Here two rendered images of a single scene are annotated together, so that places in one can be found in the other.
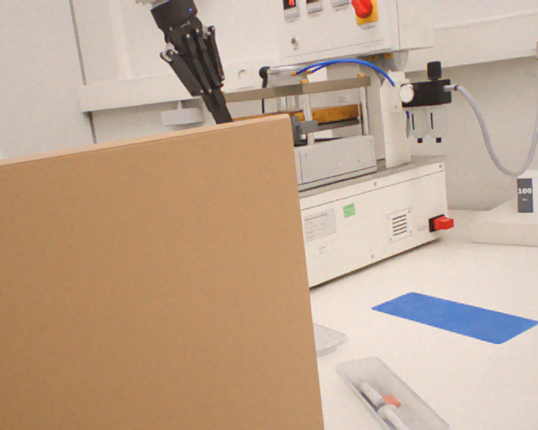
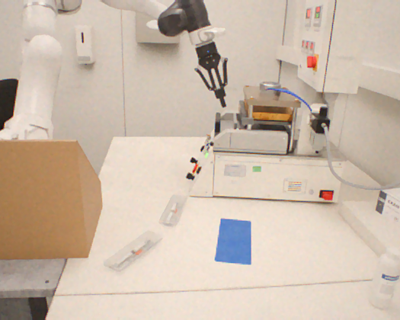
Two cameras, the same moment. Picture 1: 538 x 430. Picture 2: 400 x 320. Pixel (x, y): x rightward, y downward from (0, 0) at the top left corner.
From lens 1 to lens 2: 0.81 m
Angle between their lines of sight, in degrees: 42
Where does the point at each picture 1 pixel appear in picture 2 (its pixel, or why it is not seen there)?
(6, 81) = (241, 38)
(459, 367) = (184, 258)
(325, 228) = (238, 173)
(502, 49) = not seen: outside the picture
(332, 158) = (253, 140)
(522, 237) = (354, 225)
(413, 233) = (305, 193)
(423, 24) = (349, 79)
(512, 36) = not seen: outside the picture
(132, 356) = (1, 193)
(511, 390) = (174, 276)
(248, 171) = (51, 155)
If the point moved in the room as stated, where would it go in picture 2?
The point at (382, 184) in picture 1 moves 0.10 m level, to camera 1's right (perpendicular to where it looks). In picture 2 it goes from (286, 162) to (312, 171)
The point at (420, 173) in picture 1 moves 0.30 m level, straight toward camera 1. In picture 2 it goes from (320, 164) to (255, 182)
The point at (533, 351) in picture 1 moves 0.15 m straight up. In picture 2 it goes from (216, 271) to (219, 221)
